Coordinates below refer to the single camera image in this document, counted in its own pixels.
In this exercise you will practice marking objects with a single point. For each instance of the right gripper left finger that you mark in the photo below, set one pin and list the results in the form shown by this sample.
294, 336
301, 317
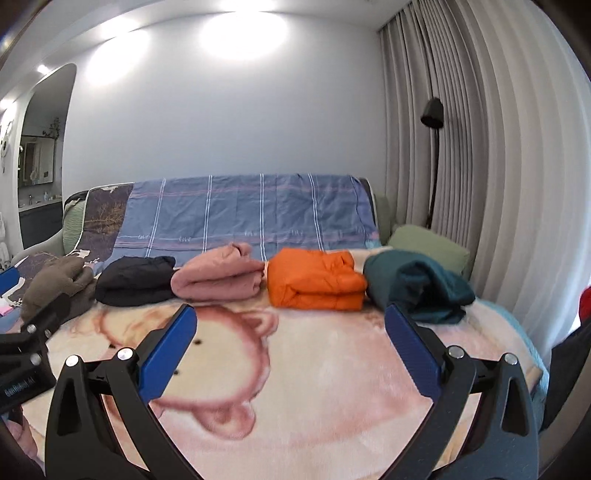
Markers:
80, 440

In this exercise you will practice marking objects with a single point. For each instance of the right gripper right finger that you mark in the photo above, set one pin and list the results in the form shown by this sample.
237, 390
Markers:
481, 423

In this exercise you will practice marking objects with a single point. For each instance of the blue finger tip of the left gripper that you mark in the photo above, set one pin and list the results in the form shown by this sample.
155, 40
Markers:
9, 278

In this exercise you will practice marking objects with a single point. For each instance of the pink quilted jacket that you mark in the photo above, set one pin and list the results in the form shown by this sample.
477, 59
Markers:
226, 273

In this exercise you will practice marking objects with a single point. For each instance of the dark clothes pile with red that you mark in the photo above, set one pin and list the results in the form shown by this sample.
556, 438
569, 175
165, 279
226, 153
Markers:
567, 361

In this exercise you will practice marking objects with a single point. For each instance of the brown fleece garment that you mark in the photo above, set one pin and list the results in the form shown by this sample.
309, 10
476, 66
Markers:
65, 275

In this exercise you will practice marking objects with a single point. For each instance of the green striped pillow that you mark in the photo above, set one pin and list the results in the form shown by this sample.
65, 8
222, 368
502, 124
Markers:
73, 222

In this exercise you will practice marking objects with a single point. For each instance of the black folded garment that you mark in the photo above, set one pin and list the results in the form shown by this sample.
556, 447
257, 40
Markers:
136, 281

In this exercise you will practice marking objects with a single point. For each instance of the dark floral patterned quilt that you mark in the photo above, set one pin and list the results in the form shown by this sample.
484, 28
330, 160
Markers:
103, 218

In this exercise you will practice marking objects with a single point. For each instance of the blue plaid sheet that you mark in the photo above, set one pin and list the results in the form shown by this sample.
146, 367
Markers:
185, 217

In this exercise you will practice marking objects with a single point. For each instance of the pink cartoon fleece blanket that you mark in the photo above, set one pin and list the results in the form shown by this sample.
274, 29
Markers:
269, 393

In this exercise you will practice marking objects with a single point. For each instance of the dark teal folded garment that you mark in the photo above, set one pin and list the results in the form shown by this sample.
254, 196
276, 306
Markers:
419, 286

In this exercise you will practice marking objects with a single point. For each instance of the orange folded jacket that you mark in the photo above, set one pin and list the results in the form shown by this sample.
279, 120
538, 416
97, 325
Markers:
315, 280

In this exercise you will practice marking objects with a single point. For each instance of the grey pleated curtain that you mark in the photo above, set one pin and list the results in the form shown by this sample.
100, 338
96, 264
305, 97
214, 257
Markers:
514, 169

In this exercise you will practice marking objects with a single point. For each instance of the black floor lamp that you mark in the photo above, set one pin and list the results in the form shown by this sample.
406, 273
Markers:
433, 119

